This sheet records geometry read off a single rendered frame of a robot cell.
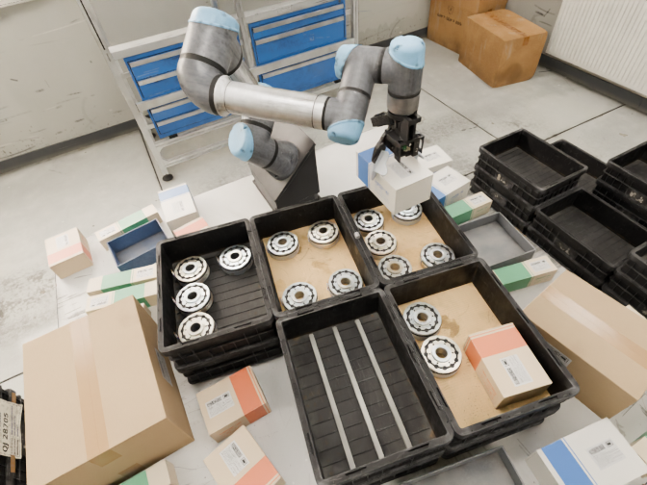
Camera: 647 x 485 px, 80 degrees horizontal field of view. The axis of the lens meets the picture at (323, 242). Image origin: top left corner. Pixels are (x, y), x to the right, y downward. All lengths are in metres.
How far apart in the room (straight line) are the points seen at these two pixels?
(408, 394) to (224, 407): 0.48
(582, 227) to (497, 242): 0.74
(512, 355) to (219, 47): 1.01
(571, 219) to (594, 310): 1.01
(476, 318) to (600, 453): 0.39
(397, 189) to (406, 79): 0.27
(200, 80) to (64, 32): 2.68
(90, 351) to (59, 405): 0.14
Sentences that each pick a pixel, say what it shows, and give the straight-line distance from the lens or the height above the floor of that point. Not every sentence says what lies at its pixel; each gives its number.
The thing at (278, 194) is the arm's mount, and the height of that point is 0.82.
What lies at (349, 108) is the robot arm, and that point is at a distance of 0.89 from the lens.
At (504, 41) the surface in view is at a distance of 3.82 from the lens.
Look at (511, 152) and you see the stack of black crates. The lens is 2.34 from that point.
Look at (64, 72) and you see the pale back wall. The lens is 3.75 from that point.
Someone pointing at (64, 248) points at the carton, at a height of 0.77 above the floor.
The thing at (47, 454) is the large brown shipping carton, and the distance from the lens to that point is 1.16.
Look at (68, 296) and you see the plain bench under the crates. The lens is 1.68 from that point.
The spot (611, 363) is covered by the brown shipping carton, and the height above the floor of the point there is 0.86.
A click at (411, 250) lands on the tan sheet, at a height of 0.83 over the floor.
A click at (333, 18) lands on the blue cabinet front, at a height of 0.77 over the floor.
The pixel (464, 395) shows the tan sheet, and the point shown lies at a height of 0.83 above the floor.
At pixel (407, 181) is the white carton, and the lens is 1.05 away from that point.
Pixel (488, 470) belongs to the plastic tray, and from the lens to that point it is 1.17.
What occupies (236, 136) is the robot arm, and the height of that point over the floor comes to 1.07.
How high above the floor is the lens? 1.81
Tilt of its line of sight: 49 degrees down
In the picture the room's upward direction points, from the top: 7 degrees counter-clockwise
